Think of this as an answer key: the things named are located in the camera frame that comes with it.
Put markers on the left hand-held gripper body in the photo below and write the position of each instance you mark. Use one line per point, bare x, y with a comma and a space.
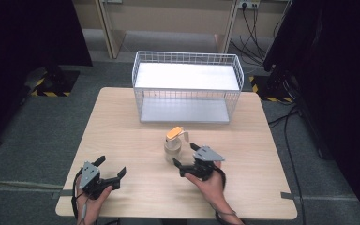
89, 177

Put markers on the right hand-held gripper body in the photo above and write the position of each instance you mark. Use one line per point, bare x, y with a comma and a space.
202, 163

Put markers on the clear spray bottle orange trigger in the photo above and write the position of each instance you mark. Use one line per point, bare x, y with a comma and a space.
173, 143

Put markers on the person's right hand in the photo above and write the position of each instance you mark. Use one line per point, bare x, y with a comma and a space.
212, 185

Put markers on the person's left hand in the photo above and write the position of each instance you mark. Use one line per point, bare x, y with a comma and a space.
91, 204

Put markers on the light wooden table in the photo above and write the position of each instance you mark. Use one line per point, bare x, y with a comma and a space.
143, 156

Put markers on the grey tape strip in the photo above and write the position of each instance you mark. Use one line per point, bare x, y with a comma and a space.
289, 196
62, 193

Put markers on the black stand base hazard tape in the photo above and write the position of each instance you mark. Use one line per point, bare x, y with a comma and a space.
273, 89
51, 83

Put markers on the dark curtain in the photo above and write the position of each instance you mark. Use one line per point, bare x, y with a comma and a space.
337, 93
28, 59

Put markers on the beige metal frame stand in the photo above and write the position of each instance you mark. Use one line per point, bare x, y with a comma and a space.
168, 22

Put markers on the white wall power socket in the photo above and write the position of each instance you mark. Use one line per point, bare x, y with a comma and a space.
248, 4

